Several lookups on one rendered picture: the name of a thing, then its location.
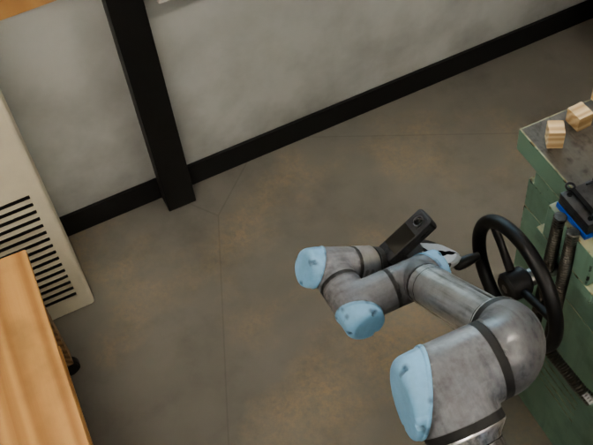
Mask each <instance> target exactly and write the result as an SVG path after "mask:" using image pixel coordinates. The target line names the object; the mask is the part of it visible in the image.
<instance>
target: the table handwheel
mask: <svg viewBox="0 0 593 445"><path fill-rule="evenodd" d="M489 229H491V231H492V235H493V237H494V239H495V242H496V244H497V247H498V248H499V253H500V256H501V259H502V261H503V264H504V267H505V270H506V272H503V273H501V274H499V278H498V285H497V284H496V282H495V279H494V277H493V274H492V270H491V267H490V263H489V260H488V256H487V251H486V236H487V232H488V230H489ZM502 234H503V235H504V236H505V237H507V238H508V239H509V240H510V241H511V243H512V244H513V245H514V246H515V247H516V249H517V250H518V251H519V253H520V254H521V255H522V257H523V258H524V259H525V261H526V263H527V264H528V266H529V268H526V269H525V268H522V267H520V266H517V267H514V264H513V262H512V260H511V257H510V255H509V252H508V250H507V247H506V244H505V241H504V238H503V236H502ZM472 250H473V253H475V252H479V253H480V255H481V260H478V261H477V262H475V264H476V268H477V273H478V276H479V278H480V281H481V284H482V285H483V288H484V291H486V292H487V293H489V294H491V295H493V296H494V297H502V295H503V296H504V297H509V298H513V299H515V300H519V299H522V298H524V299H525V300H526V301H527V302H529V303H530V304H531V305H532V306H533V307H534V308H535V309H536V310H537V311H538V312H539V313H540V314H541V315H542V316H543V317H544V318H545V319H546V320H547V321H548V334H547V337H546V338H545V340H546V353H545V354H548V353H551V352H553V351H555V350H556V349H557V348H558V347H559V345H560V343H561V341H562V338H563V335H564V317H563V311H562V306H561V303H560V300H559V294H558V292H557V289H556V286H555V284H554V281H553V280H552V277H554V276H556V275H557V273H558V268H559V265H558V263H557V262H556V265H555V269H554V271H553V273H551V274H550V272H549V270H548V268H547V266H546V265H545V263H544V261H543V259H542V257H541V256H540V254H539V252H538V251H537V249H536V248H535V246H533V244H532V243H531V242H530V240H529V239H528V237H527V236H526V235H525V234H524V233H523V232H522V231H521V230H520V229H519V228H518V227H517V226H516V225H515V224H514V223H512V222H511V221H509V220H507V219H506V218H505V217H503V216H501V215H494V214H490V215H484V216H482V217H481V218H480V219H479V220H478V221H477V223H476V225H475V227H474V229H473V234H472ZM535 285H538V287H539V289H540V291H541V294H542V297H543V300H544V305H545V306H544V305H543V304H542V303H541V302H540V301H539V300H538V299H537V298H536V297H535V296H534V295H533V294H532V292H533V289H534V286H535ZM498 286H499V288H498ZM501 293H502V295H501Z"/></svg>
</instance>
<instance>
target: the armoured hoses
mask: <svg viewBox="0 0 593 445"><path fill-rule="evenodd" d="M566 221H567V215H566V214H565V213H563V212H556V213H555V214H554V215H553V219H552V226H551V229H550V234H549V237H548V241H547V245H546V249H545V252H544V263H545V265H546V266H547V268H548V270H549V272H550V274H551V273H553V271H554V269H555V265H556V262H557V261H556V260H557V258H558V253H559V246H560V241H561V237H562V232H563V229H564V226H565V223H566ZM580 234H581V232H580V231H579V230H578V229H576V228H575V227H570V228H568V229H567V232H566V236H565V240H564V245H563V247H562V248H563V249H562V253H561V257H560V262H559V268H558V273H557V277H556V282H555V286H556V289H557V292H558V294H559V300H560V303H561V306H562V309H563V305H564V301H565V298H566V294H567V286H568V284H569V279H570V275H571V272H572V271H571V270H572V266H573V261H574V253H575V248H576V245H577V241H578V240H579V237H580ZM535 295H536V296H535V297H536V298H537V299H538V300H539V301H540V302H541V303H542V304H543V305H544V300H543V297H542V294H541V291H540V289H539V287H538V286H537V291H536V294H535ZM544 306H545V305H544ZM531 311H532V312H533V313H534V314H535V315H536V317H537V318H538V319H539V321H540V322H542V319H543V316H542V315H541V314H540V313H539V312H538V311H537V310H536V309H535V308H534V307H533V306H532V310H531ZM547 334H548V321H547V322H546V325H545V330H544V335H545V338H546V337H547ZM545 356H547V358H548V359H549V361H551V363H552V364H553V365H554V366H555V368H556V369H557V370H558V371H559V373H560V375H562V376H563V378H564V379H565V381H567V384H568V385H569V387H570V388H571V389H572V390H573V391H574V392H576V394H578V396H579V397H580V398H581V400H582V401H583V402H584V403H585V404H586V405H587V406H588V405H591V404H593V393H592V392H591V391H590V390H589V389H588V388H586V386H585V385H584V383H582V381H581V380H580V378H579V377H578V375H575V373H574V371H573V370H572V368H571V367H569V365H568V364H567V363H566V361H565V360H563V358H562V357H561V356H560V355H559V353H558V352H557V350H555V351H553V352H551V353H548V354H545Z"/></svg>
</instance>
